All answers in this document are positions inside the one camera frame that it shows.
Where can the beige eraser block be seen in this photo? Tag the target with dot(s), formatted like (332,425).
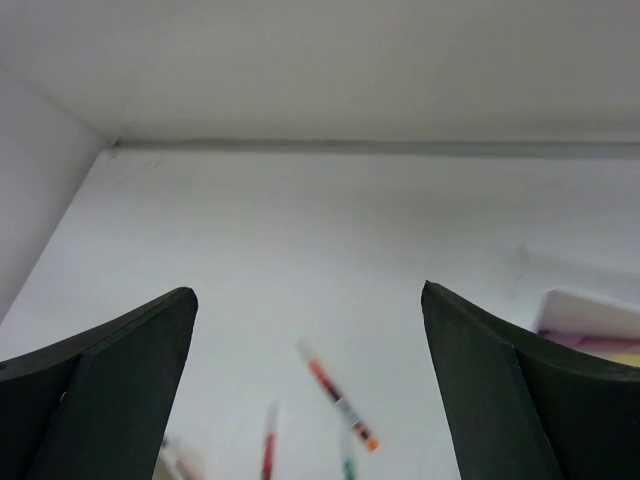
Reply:
(178,461)

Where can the white divided organizer left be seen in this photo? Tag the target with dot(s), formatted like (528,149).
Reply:
(594,325)

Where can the red gel pen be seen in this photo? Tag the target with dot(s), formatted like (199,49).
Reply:
(269,442)
(348,413)

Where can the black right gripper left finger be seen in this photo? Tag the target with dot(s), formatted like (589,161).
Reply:
(96,405)

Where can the green gel pen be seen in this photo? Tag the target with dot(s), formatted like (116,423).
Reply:
(346,455)

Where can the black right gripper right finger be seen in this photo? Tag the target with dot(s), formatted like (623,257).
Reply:
(519,406)

